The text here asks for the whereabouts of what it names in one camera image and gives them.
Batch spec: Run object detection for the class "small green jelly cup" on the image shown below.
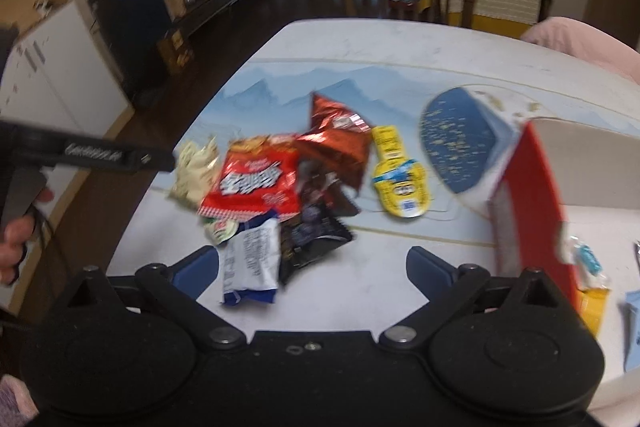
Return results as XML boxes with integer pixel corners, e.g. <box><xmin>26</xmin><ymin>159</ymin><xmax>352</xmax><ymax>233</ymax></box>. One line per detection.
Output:
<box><xmin>204</xmin><ymin>218</ymin><xmax>239</xmax><ymax>246</ymax></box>

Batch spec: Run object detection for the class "white blue snack packet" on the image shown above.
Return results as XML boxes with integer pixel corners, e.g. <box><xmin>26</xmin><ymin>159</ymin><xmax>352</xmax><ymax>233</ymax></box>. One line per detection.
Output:
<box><xmin>221</xmin><ymin>209</ymin><xmax>281</xmax><ymax>307</ymax></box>

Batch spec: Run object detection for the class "cream white snack bag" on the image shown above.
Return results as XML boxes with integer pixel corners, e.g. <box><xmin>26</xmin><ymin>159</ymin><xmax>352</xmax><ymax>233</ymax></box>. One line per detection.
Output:
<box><xmin>169</xmin><ymin>135</ymin><xmax>222</xmax><ymax>209</ymax></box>

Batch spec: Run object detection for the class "black blueberry snack bag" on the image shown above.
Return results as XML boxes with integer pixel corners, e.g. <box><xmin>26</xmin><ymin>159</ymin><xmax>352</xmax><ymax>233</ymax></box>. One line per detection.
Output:
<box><xmin>279</xmin><ymin>202</ymin><xmax>354</xmax><ymax>286</ymax></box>

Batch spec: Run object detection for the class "red Korean noodle snack bag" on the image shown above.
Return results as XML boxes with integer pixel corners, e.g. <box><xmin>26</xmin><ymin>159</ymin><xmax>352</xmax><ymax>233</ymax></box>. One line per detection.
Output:
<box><xmin>198</xmin><ymin>134</ymin><xmax>300</xmax><ymax>221</ymax></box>

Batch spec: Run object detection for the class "dark brown chocolate candy bag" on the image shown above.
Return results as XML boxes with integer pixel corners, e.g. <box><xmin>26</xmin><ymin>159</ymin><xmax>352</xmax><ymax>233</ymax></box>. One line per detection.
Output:
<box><xmin>296</xmin><ymin>159</ymin><xmax>360</xmax><ymax>217</ymax></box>

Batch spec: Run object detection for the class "person's left hand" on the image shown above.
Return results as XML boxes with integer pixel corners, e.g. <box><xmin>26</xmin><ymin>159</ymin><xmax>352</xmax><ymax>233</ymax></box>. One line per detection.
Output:
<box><xmin>0</xmin><ymin>209</ymin><xmax>44</xmax><ymax>286</ymax></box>

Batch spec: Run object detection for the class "white cabinet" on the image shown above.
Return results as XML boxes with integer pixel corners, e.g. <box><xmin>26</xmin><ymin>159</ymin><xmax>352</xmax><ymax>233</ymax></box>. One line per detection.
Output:
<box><xmin>1</xmin><ymin>2</ymin><xmax>134</xmax><ymax>139</ymax></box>

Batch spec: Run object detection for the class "yellow minion snack pack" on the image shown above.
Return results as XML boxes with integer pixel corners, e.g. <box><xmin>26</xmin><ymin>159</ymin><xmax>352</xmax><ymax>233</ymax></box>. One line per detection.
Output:
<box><xmin>371</xmin><ymin>126</ymin><xmax>430</xmax><ymax>219</ymax></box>

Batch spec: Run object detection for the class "clear blue wrapped candy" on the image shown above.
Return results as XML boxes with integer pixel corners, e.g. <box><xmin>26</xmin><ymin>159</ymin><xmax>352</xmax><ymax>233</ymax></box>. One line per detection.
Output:
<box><xmin>560</xmin><ymin>236</ymin><xmax>611</xmax><ymax>291</ymax></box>

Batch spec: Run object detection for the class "yellow packet in box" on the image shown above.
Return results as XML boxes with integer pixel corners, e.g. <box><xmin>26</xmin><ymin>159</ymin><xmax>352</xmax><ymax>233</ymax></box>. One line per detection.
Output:
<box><xmin>576</xmin><ymin>288</ymin><xmax>610</xmax><ymax>336</ymax></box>

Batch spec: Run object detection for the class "black refrigerator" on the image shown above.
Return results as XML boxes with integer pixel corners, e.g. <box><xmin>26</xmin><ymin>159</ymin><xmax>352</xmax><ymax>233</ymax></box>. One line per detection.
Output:
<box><xmin>88</xmin><ymin>0</ymin><xmax>172</xmax><ymax>101</ymax></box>

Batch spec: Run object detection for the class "red cardboard storage box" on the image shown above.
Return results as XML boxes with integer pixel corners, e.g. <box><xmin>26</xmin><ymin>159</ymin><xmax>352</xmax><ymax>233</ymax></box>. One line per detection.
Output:
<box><xmin>488</xmin><ymin>118</ymin><xmax>639</xmax><ymax>410</ymax></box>

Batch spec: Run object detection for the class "brown paper gift bag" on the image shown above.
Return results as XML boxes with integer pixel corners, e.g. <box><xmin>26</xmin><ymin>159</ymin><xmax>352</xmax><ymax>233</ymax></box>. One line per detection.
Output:
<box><xmin>157</xmin><ymin>29</ymin><xmax>194</xmax><ymax>76</ymax></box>

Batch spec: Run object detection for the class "light blue packet in box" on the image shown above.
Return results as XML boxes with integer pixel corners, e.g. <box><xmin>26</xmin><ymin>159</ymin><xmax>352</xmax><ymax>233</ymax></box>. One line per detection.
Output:
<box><xmin>624</xmin><ymin>291</ymin><xmax>640</xmax><ymax>373</ymax></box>

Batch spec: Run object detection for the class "red-brown foil Oreo bag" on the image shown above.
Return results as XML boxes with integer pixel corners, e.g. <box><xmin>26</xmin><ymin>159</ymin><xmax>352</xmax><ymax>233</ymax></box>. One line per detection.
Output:
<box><xmin>294</xmin><ymin>92</ymin><xmax>372</xmax><ymax>192</ymax></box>

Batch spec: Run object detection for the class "pink cloth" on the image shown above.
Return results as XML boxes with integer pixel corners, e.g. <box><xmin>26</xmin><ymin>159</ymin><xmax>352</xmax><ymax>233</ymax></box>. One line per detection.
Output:
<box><xmin>521</xmin><ymin>16</ymin><xmax>640</xmax><ymax>84</ymax></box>

